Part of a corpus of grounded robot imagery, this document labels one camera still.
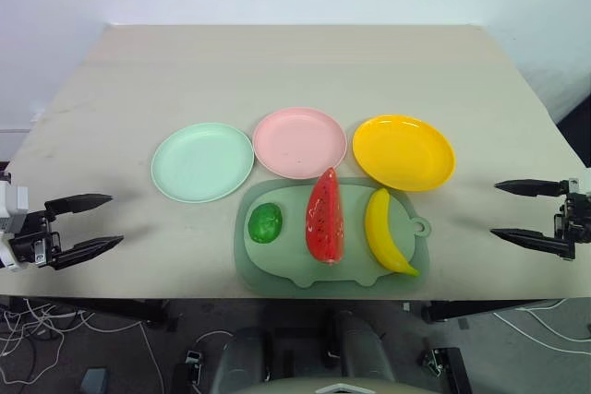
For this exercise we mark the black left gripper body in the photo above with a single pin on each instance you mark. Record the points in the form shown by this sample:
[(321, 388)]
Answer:
[(34, 242)]

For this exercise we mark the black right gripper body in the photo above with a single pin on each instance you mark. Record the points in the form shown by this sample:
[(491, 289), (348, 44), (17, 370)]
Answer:
[(575, 218)]

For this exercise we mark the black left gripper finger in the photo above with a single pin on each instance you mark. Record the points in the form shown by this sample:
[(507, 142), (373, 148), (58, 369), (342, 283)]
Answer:
[(85, 252), (76, 203)]

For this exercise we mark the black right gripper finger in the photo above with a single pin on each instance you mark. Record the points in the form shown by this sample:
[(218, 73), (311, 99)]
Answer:
[(528, 187), (531, 238)]

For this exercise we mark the yellow plate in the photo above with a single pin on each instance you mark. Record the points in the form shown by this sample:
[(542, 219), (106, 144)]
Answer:
[(402, 151)]

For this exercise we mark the mint green plate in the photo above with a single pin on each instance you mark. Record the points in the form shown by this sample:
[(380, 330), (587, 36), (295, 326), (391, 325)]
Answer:
[(203, 163)]

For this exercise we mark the green toy lime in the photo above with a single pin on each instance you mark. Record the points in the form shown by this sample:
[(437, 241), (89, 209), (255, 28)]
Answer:
[(265, 229)]

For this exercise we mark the pink plate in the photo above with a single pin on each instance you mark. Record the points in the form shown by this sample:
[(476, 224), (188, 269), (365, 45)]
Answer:
[(299, 142)]

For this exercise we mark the small grey floor box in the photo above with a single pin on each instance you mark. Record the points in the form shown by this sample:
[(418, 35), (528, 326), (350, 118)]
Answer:
[(94, 381)]

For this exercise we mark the yellow toy banana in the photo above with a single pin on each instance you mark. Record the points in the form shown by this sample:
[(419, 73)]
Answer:
[(381, 232)]

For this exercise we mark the black stand foot with caster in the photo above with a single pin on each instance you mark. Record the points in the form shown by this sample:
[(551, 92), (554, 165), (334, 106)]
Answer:
[(188, 368), (445, 366)]

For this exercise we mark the grey-green pig-shaped cutting board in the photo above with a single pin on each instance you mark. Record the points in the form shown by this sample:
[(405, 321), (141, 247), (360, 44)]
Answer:
[(281, 260)]

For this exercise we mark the red watermelon slice toy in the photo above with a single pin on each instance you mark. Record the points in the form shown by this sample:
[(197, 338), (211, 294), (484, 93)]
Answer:
[(325, 223)]

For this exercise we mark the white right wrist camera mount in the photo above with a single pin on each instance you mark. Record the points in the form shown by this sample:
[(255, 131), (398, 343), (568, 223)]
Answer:
[(574, 184)]

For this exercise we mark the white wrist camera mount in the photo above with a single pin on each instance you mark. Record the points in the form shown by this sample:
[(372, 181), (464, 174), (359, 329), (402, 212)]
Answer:
[(574, 184), (9, 209)]

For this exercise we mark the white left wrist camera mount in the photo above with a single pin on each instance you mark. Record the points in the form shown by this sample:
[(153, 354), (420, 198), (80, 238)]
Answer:
[(9, 209)]

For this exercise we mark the black table frame bar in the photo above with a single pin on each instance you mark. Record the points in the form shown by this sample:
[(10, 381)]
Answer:
[(480, 310), (115, 307)]

